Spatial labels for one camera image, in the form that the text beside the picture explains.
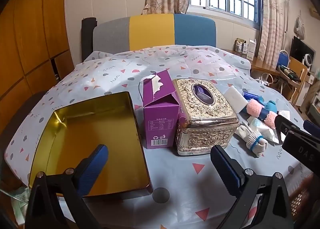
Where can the black monitor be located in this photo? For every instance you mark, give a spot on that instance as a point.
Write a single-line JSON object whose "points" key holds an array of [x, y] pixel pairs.
{"points": [[298, 49]]}

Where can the wooden desk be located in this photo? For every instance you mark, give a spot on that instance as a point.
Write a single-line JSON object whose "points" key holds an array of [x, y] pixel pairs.
{"points": [[260, 65]]}

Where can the patterned white bed cover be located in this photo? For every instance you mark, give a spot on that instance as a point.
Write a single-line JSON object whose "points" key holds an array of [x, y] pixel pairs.
{"points": [[125, 69]]}

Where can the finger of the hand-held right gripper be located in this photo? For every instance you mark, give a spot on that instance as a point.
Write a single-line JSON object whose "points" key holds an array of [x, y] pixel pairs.
{"points": [[312, 127], [282, 124]]}

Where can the pale blue wipes packet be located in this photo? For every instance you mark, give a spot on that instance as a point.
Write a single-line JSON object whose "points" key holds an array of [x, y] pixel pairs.
{"points": [[262, 127]]}

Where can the grey yellow blue headboard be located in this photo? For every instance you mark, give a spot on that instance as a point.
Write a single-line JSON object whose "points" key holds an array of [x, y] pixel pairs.
{"points": [[150, 31]]}

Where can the purple carton box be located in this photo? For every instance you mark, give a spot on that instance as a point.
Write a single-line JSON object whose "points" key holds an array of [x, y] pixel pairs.
{"points": [[160, 124]]}

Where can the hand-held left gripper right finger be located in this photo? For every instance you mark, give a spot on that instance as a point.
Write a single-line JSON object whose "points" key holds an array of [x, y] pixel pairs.
{"points": [[226, 169]]}

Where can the white knit gloves bundle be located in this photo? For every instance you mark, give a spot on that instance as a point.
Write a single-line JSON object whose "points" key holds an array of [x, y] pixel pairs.
{"points": [[252, 139]]}

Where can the blue plush toy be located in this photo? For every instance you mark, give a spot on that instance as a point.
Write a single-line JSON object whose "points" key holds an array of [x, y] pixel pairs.
{"points": [[271, 106]]}

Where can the woven wicker surface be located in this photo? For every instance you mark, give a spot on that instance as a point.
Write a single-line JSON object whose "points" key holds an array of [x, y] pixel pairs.
{"points": [[301, 196]]}

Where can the green white packet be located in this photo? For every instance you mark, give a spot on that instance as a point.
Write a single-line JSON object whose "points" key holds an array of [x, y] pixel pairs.
{"points": [[20, 201]]}

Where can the black rolled mat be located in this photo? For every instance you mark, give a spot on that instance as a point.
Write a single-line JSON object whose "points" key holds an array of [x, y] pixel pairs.
{"points": [[87, 39]]}

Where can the white sponge block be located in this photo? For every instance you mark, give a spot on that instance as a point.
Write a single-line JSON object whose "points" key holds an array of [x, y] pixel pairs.
{"points": [[235, 99]]}

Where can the gold tin box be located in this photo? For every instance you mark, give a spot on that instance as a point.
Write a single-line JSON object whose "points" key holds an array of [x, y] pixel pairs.
{"points": [[82, 129]]}

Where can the blue tissue packet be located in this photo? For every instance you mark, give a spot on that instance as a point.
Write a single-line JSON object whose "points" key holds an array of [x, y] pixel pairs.
{"points": [[250, 94]]}

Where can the pink towel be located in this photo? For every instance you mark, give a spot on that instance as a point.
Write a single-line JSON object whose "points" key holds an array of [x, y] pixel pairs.
{"points": [[253, 107]]}

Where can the white paper tag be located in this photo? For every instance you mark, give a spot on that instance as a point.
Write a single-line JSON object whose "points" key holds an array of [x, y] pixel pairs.
{"points": [[284, 114]]}

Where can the orange wooden wardrobe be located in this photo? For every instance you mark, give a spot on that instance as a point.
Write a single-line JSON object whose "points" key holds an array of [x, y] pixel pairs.
{"points": [[30, 31]]}

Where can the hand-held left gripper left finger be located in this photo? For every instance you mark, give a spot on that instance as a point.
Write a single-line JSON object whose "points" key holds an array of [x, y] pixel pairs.
{"points": [[93, 166]]}

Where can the blue chair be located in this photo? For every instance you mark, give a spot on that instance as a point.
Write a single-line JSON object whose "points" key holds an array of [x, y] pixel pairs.
{"points": [[284, 58]]}

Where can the white boxes on desk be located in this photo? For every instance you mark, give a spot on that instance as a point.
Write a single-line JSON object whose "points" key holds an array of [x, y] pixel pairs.
{"points": [[250, 49]]}

